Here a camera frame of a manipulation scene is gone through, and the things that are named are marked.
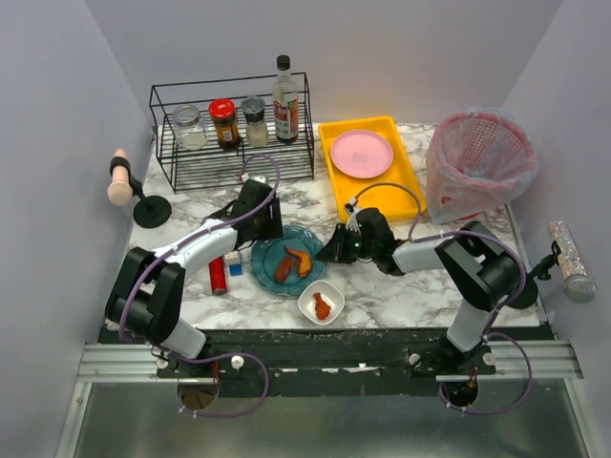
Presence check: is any teal glass plate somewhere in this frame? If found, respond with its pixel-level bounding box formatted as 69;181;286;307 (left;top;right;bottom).
250;225;326;297

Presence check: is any small white square dish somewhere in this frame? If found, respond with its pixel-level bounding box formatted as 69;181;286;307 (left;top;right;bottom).
298;281;346;325

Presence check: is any pink round plate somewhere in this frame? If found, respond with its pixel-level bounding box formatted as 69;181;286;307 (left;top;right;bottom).
330;130;393;179

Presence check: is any grey cap salt grinder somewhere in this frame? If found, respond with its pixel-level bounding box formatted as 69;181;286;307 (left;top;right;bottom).
241;95;268;148

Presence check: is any clear glass salt jar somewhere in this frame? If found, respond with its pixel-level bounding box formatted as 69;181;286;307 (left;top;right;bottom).
172;105;207;151

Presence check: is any red lid sauce jar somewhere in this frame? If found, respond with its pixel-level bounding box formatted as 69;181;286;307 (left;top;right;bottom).
208;98;242;151

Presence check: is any dark sauce glass bottle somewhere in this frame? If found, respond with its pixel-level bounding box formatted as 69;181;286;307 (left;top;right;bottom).
272;54;299;144

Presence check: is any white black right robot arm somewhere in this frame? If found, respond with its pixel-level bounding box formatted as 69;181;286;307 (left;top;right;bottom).
315;208;527;354

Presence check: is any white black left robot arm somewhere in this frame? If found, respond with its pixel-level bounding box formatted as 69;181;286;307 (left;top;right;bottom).
105;178;283;360

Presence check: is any brown grilled meat toy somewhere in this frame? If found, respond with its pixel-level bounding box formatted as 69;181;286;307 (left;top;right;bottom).
274;257;295;283

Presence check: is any white toy brick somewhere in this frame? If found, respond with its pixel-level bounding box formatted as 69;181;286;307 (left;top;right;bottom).
223;250;242;266

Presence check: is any blue toy brick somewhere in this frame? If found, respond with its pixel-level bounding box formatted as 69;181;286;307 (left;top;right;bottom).
228;264;243;277

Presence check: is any fried chicken drumstick toy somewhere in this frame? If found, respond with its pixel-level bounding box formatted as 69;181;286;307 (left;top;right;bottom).
313;292;332;321

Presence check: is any red cylindrical can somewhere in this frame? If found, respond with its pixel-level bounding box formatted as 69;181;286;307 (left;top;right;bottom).
208;257;227;296

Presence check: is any yellow plastic tray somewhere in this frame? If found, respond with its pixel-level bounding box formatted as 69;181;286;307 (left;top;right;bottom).
318;116;427;222

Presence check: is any pink mesh waste basket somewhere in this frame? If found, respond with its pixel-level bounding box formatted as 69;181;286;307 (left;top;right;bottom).
426;108;539;224

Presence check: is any glitter microphone on stand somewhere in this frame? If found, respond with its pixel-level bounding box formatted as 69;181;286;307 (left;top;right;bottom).
509;220;597;310

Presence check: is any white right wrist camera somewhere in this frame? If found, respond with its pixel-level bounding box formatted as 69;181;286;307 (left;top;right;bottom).
344;201;363;233

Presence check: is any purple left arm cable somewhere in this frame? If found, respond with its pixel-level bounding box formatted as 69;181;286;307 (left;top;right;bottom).
116;154;282;420

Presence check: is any black wire rack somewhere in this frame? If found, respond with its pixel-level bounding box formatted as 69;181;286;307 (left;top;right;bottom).
149;72;315;193

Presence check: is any beige handle on black stand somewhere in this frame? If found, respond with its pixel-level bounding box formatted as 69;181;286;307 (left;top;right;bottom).
107;149;172;229

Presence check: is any black mounting base rail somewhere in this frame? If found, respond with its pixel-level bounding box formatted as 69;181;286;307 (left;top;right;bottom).
145;325;557;398

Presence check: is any aluminium extrusion rail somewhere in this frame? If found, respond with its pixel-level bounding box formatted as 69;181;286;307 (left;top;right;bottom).
435;341;583;382
76;343;169;384

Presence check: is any right aluminium extrusion rail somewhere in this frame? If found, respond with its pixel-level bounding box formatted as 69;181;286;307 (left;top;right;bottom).
435;341;583;382

